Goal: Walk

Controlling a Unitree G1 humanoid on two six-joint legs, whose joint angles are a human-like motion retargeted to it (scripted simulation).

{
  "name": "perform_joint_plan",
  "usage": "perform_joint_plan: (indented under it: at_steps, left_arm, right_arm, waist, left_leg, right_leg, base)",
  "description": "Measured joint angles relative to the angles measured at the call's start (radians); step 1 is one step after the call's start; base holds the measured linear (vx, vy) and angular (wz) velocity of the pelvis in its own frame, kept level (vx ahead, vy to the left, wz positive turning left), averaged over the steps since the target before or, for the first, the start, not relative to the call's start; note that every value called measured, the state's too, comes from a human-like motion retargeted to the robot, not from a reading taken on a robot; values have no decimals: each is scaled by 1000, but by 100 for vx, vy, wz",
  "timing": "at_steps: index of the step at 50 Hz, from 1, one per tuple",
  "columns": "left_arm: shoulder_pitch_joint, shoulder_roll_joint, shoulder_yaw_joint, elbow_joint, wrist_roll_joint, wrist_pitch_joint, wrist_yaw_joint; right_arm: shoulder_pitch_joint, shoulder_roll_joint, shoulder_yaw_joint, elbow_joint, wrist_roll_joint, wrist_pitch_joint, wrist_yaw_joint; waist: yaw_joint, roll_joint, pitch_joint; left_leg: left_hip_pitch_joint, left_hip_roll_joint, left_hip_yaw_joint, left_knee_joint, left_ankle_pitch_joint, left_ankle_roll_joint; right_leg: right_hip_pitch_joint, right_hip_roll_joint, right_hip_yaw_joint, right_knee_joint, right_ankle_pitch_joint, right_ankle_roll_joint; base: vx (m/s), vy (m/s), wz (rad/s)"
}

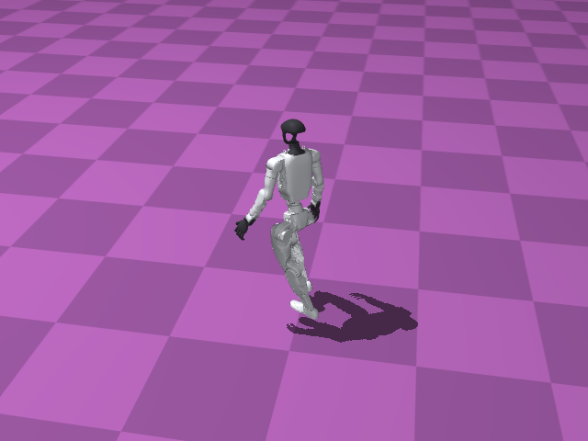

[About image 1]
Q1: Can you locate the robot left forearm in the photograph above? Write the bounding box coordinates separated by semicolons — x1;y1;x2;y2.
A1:
245;189;266;223

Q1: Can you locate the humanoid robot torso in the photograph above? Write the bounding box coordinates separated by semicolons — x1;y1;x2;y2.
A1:
277;145;312;232

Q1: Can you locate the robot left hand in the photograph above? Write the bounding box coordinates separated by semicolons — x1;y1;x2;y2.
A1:
235;217;255;240

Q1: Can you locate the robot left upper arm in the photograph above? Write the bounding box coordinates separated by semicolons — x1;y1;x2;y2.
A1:
260;156;285;201

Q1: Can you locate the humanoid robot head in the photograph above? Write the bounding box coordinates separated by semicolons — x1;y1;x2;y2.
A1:
281;119;306;156

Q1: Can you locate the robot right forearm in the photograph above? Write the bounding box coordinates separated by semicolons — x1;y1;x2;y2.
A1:
311;182;324;207

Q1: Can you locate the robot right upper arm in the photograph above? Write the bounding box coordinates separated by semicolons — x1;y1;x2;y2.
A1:
308;149;323;187

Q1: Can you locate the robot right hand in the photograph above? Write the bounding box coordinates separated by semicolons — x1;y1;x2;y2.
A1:
307;201;321;223

